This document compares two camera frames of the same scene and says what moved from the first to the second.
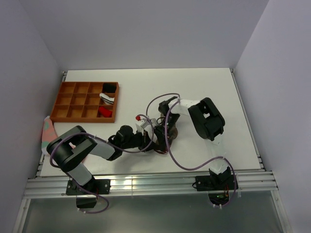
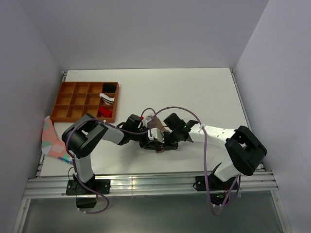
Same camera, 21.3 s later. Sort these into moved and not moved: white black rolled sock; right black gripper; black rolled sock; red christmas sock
Moved: right black gripper
Not moved: red christmas sock; black rolled sock; white black rolled sock
